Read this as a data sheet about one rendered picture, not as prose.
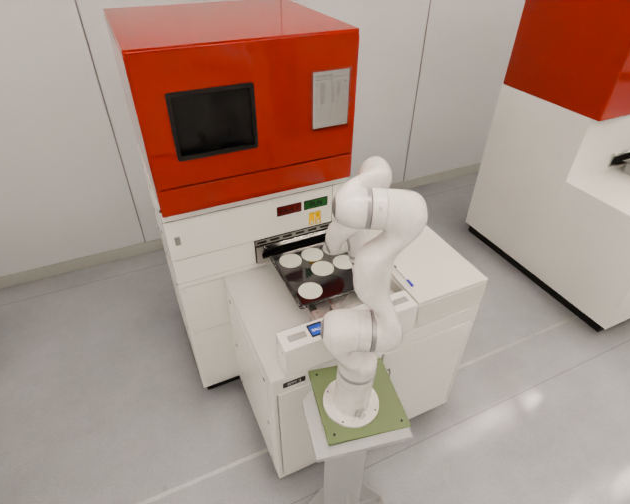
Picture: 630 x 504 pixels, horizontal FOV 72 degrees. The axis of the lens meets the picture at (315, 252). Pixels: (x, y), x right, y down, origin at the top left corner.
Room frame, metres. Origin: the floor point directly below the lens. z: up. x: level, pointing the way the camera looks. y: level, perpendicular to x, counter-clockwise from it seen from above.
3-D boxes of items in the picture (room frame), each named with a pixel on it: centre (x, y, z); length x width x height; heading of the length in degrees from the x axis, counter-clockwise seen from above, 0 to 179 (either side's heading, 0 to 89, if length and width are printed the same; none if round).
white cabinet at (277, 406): (1.41, -0.15, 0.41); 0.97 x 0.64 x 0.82; 115
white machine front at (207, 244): (1.59, 0.24, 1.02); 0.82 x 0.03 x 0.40; 115
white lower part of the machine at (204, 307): (1.90, 0.38, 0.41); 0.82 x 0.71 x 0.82; 115
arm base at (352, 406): (0.85, -0.13, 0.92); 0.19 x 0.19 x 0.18
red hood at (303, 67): (1.87, 0.37, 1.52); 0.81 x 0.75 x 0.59; 115
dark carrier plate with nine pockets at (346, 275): (1.47, -0.03, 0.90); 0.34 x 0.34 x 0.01; 25
